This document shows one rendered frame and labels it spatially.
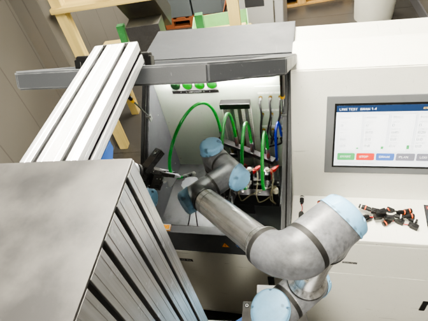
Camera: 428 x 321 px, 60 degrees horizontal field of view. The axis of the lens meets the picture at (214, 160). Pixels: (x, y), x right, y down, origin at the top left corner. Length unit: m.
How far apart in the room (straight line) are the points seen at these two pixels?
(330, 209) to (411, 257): 0.95
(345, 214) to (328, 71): 0.75
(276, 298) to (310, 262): 0.40
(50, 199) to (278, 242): 0.47
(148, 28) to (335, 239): 2.49
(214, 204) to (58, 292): 0.63
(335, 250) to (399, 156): 0.89
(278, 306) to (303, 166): 0.69
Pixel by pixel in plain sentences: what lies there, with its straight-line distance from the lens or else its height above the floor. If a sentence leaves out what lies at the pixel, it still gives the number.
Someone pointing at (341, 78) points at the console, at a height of 1.51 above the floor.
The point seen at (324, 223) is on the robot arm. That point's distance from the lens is 0.81.
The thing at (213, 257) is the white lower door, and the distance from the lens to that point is 1.87.
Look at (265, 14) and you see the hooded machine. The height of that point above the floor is 0.50.
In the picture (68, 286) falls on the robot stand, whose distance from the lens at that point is 0.41.
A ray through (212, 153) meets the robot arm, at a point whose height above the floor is 1.56.
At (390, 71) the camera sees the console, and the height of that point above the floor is 1.53.
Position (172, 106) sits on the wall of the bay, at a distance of 1.90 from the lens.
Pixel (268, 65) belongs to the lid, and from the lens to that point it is 0.85.
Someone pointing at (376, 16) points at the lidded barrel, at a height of 0.11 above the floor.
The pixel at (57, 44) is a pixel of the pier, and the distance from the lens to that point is 3.22.
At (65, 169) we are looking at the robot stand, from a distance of 0.52.
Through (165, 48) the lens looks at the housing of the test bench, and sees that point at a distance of 1.88.
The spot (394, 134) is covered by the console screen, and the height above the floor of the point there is 1.29.
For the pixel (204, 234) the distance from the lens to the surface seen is 1.70.
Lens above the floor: 2.34
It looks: 45 degrees down
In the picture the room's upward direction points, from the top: 14 degrees counter-clockwise
